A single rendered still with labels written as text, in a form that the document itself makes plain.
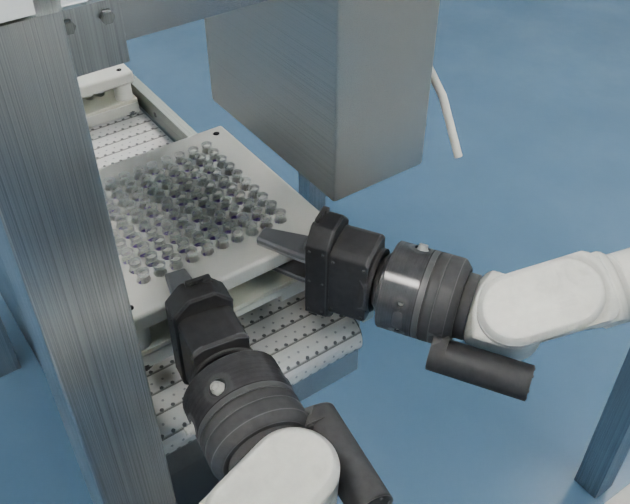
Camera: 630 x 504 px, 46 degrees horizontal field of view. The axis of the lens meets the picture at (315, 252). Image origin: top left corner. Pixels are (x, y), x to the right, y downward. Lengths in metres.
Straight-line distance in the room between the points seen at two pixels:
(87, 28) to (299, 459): 0.32
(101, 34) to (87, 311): 0.17
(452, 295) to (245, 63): 0.29
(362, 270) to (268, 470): 0.24
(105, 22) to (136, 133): 0.71
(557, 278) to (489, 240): 1.70
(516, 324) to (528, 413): 1.28
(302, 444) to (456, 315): 0.22
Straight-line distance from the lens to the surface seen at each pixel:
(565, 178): 2.71
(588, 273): 0.69
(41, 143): 0.43
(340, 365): 0.91
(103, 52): 0.49
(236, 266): 0.74
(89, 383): 0.55
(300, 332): 0.84
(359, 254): 0.71
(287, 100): 0.68
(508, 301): 0.68
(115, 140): 1.17
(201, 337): 0.64
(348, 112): 0.62
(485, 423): 1.90
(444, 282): 0.69
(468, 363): 0.71
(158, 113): 1.17
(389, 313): 0.71
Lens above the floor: 1.51
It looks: 42 degrees down
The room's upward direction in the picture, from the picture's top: straight up
